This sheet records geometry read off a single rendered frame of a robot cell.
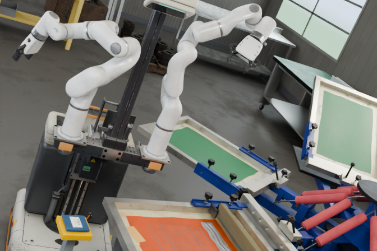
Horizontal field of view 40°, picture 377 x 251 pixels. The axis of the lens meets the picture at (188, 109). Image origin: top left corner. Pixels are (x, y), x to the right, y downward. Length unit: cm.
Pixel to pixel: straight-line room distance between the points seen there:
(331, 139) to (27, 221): 210
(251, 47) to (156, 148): 70
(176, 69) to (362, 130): 191
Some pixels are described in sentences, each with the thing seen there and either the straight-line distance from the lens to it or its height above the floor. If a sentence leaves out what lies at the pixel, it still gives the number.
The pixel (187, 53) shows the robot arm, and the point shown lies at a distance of 239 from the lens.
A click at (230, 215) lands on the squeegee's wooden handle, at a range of 256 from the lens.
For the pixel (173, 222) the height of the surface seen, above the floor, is 95.
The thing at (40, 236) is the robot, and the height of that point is 28.
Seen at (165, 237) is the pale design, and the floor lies 95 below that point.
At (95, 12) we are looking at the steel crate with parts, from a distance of 846.
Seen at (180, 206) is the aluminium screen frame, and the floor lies 99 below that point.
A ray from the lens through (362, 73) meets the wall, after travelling 811.
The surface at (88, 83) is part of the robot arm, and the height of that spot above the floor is 146.
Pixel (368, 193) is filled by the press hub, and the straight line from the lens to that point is 292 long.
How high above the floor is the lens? 226
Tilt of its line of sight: 19 degrees down
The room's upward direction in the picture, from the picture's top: 22 degrees clockwise
